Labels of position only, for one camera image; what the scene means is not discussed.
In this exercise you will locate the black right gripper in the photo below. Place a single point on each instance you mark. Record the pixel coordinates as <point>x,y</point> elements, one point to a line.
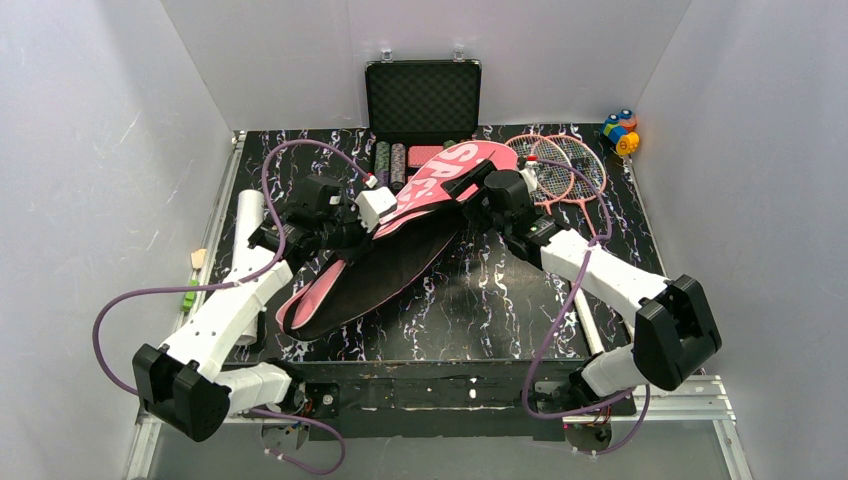
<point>474,192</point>

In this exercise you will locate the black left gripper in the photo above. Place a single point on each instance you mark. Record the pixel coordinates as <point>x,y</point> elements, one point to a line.
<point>357,229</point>

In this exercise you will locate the pink badminton racket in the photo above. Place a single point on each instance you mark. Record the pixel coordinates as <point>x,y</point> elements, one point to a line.
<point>530,152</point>
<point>576,166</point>

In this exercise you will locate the pink racket bag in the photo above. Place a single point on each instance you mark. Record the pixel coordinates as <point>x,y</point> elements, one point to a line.
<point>407,242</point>

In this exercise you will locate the white shuttlecock tube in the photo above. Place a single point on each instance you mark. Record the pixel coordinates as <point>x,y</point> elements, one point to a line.
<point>249,216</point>

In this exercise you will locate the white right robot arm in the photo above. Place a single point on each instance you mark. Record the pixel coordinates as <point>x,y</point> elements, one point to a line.
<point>674,327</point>

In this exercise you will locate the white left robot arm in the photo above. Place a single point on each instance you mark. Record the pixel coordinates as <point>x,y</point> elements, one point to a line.
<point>182,382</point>

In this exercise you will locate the black poker chip case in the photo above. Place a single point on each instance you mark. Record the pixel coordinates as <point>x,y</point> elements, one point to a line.
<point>418,103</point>

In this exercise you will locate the colourful toy blocks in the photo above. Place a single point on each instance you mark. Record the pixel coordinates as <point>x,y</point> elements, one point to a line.
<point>620,129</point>

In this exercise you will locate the beige wooden block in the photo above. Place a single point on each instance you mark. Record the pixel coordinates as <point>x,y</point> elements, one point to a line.
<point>197,258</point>

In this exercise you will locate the green clip on rail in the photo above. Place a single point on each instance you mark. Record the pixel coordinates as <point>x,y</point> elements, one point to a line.
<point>189,297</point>

